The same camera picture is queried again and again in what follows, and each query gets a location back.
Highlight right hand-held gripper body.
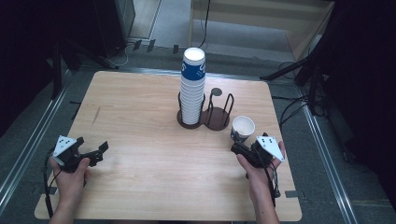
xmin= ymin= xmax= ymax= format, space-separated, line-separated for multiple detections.
xmin=247 ymin=132 xmax=286 ymax=170

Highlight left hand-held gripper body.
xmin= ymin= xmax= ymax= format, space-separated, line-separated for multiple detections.
xmin=50 ymin=134 xmax=94 ymax=174

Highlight white paper cup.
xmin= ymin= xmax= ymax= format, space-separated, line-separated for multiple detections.
xmin=230 ymin=116 xmax=256 ymax=145

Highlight brown cup holder rack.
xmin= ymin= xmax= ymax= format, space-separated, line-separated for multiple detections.
xmin=177 ymin=92 xmax=235 ymax=132

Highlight person's right hand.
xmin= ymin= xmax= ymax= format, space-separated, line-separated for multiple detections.
xmin=235 ymin=140 xmax=287 ymax=196

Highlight person's left hand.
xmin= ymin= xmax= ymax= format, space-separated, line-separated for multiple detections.
xmin=49 ymin=157 xmax=92 ymax=205

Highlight stack of paper cups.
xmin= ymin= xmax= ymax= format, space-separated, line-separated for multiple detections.
xmin=179 ymin=47 xmax=207 ymax=126

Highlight black tripod stand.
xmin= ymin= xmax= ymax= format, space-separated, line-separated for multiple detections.
xmin=50 ymin=38 xmax=120 ymax=101
xmin=260 ymin=46 xmax=331 ymax=116

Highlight dark curtain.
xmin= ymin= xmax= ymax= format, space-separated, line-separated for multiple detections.
xmin=0 ymin=0 xmax=94 ymax=134
xmin=323 ymin=0 xmax=396 ymax=194

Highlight black cabinet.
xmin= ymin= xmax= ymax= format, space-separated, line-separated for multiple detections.
xmin=92 ymin=0 xmax=136 ymax=59

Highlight aluminium floor rail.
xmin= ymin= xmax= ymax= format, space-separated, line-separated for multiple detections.
xmin=0 ymin=69 xmax=71 ymax=208
xmin=297 ymin=87 xmax=359 ymax=224

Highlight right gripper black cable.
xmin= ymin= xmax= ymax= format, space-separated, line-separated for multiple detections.
xmin=263 ymin=161 xmax=282 ymax=208

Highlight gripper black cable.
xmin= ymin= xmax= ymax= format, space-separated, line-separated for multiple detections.
xmin=263 ymin=161 xmax=282 ymax=208
xmin=42 ymin=148 xmax=64 ymax=218

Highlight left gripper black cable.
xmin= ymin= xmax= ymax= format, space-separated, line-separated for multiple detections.
xmin=42 ymin=148 xmax=64 ymax=218

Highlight black floor cables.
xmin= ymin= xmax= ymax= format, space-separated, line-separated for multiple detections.
xmin=277 ymin=60 xmax=314 ymax=129

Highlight white floor cable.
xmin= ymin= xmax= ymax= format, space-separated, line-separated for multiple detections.
xmin=116 ymin=41 xmax=138 ymax=68

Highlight hanging black cable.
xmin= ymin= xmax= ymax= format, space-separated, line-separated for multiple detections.
xmin=199 ymin=0 xmax=212 ymax=49

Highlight light wooden shelf frame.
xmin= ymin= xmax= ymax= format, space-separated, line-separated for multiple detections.
xmin=188 ymin=0 xmax=335 ymax=62

